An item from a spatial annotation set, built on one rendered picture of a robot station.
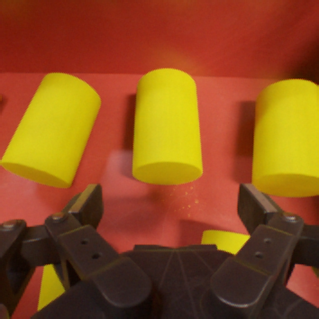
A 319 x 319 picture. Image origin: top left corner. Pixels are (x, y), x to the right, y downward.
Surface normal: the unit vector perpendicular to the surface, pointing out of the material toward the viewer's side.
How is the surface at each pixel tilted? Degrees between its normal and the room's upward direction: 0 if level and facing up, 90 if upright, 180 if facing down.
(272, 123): 50
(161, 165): 90
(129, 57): 90
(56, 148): 43
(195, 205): 0
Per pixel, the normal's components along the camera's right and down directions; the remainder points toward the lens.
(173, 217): -0.01, -0.39
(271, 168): -0.76, -0.39
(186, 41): -0.05, 0.92
